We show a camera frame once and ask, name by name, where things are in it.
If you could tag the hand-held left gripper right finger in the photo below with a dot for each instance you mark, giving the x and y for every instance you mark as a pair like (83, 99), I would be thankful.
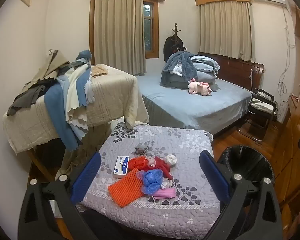
(212, 175)

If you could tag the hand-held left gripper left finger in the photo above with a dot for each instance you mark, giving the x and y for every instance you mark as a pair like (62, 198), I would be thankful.
(88, 177)

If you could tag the white and blue carton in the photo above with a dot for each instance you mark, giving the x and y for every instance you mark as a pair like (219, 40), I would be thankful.
(121, 166)

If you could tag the black bagged trash bin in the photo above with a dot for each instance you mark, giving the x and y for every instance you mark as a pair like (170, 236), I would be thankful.
(245, 160)

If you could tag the orange foam net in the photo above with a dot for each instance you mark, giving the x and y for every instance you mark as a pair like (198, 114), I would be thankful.
(125, 190)

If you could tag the red cloth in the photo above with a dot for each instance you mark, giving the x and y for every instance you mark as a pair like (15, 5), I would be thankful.
(163, 167)

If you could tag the red mesh net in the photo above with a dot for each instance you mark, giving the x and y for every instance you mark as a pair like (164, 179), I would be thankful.
(137, 163)

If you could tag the pink plastic bag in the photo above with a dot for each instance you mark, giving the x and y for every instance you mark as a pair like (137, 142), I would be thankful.
(165, 193)

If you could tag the blue plastic bag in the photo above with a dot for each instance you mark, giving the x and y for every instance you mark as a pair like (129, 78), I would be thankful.
(151, 180)

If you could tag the beige draped sheet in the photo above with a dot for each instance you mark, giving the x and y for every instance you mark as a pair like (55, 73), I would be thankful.
(90, 140)

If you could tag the wooden table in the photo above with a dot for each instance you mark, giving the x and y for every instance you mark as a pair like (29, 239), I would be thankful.
(38, 161)

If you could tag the black folding chair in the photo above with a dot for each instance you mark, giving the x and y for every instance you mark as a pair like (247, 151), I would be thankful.
(255, 120)

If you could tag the grey floral quilt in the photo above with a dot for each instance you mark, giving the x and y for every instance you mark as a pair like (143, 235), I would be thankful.
(165, 135)

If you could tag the beige chair cushion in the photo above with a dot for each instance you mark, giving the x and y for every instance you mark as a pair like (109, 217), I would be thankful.
(261, 105)

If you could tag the bed with blue sheet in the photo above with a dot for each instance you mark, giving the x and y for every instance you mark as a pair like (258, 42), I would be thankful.
(190, 105)

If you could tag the blue felt cloth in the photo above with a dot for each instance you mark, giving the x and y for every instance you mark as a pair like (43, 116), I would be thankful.
(55, 105)

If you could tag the light blue scalloped cloth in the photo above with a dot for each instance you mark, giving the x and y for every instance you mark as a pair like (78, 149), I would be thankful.
(90, 92)

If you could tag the cream scalloped cloth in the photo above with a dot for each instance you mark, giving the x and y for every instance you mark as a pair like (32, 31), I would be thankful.
(75, 92)

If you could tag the beige quilted table cover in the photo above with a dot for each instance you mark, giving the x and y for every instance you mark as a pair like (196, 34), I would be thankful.
(110, 92)

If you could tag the pink plush toy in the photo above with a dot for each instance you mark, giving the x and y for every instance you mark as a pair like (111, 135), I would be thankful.
(198, 87)

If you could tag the grey pillow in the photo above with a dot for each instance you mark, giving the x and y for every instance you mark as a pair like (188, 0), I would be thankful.
(175, 81)

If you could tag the dark grey cloth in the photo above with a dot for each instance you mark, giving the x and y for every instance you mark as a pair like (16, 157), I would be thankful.
(25, 97)

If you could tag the dark wooden headboard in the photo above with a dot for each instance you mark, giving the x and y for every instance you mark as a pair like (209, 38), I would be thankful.
(240, 72)

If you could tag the light blue folded duvet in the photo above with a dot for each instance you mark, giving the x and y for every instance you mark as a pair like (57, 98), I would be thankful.
(205, 67)

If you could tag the tan lace cloth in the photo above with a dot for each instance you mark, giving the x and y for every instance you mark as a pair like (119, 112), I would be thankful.
(98, 70)

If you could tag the white folded cloth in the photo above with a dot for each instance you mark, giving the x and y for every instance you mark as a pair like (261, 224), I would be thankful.
(177, 70)

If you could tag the pile of folded bedding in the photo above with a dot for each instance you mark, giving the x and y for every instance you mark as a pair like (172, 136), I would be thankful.
(182, 65)

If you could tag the blue grey striped cloth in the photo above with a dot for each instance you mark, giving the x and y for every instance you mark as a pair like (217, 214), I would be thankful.
(83, 56)

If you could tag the dark hanging coat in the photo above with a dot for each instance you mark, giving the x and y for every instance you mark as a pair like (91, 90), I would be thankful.
(168, 47)

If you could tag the beige curtain over headboard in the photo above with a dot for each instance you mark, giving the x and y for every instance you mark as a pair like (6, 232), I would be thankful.
(225, 30)

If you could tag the wooden coat rack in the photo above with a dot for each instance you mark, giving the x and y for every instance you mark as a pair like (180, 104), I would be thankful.
(175, 30)

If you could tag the wide beige curtain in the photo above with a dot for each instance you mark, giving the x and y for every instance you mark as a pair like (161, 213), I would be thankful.
(120, 30)

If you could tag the wooden framed window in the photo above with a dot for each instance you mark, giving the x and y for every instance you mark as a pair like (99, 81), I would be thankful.
(155, 30)

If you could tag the short wooden pelmet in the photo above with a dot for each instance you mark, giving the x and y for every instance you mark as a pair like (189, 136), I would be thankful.
(222, 0)

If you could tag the white wall hook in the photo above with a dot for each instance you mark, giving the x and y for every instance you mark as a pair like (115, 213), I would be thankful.
(51, 52)

